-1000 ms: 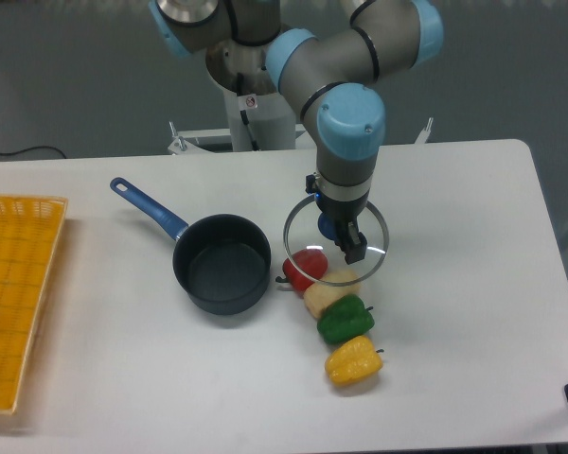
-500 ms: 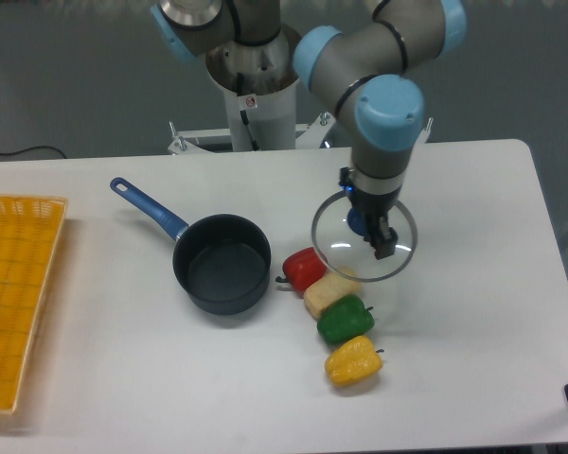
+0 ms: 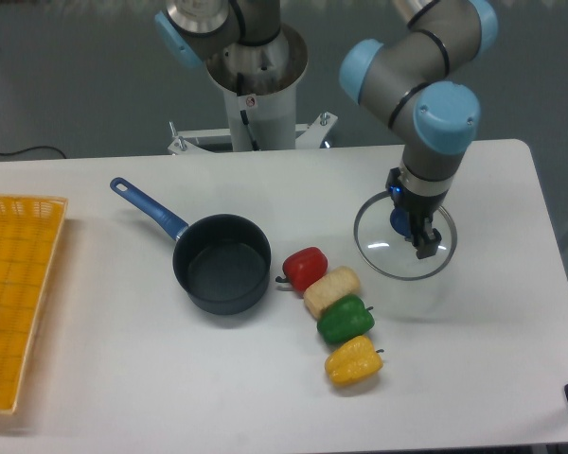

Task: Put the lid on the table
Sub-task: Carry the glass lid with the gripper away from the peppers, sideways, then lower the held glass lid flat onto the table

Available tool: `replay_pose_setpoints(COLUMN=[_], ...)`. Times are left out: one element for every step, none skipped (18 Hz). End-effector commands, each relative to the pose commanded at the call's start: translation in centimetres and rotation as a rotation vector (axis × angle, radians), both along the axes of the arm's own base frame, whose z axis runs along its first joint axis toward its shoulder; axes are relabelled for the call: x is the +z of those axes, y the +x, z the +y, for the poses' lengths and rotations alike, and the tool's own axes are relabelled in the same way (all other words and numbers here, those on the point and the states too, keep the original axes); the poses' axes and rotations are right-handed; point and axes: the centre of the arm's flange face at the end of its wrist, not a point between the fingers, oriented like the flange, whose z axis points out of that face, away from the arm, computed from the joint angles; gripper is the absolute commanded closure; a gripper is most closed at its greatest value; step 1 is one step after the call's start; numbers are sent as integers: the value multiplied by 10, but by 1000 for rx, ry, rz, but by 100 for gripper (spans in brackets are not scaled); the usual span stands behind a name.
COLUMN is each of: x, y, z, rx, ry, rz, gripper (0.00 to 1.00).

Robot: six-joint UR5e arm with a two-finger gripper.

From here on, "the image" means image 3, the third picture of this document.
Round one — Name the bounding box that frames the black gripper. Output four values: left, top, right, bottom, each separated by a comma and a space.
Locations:
386, 167, 447, 259

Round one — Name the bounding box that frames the glass lid blue knob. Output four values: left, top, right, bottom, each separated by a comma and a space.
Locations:
353, 191, 457, 281

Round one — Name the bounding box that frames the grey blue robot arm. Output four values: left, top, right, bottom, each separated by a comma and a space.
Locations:
154, 1, 498, 259

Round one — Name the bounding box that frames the green bell pepper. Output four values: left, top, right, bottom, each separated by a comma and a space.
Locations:
316, 294, 375, 344

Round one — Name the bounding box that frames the beige bread loaf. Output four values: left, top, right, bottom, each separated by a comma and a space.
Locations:
303, 266, 361, 320

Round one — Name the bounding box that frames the red bell pepper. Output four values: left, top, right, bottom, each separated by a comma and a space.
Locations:
275, 247, 328, 292

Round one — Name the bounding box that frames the yellow bell pepper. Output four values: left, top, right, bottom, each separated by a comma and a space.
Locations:
325, 335, 383, 387

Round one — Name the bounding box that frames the yellow woven basket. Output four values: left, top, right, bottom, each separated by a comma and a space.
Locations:
0, 194, 68, 414

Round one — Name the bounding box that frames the dark saucepan blue handle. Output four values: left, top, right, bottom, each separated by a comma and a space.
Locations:
110, 177, 272, 315

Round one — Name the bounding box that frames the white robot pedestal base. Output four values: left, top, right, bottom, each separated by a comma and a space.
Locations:
168, 24, 338, 155

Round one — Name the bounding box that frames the black cable on pedestal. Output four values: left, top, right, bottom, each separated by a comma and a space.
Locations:
236, 73, 261, 152

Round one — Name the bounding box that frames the black cable on floor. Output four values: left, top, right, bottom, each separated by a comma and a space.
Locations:
0, 145, 68, 160

